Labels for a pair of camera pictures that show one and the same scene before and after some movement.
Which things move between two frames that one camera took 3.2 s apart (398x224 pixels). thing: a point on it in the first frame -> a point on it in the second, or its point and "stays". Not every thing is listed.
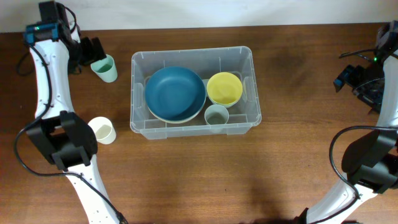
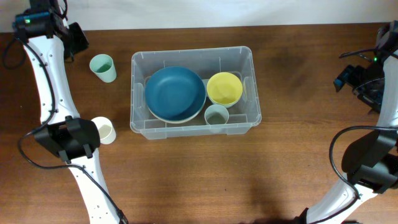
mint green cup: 106,68 stays
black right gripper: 349,76 stays
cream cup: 105,131 stays
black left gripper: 90,53 -> 80,39
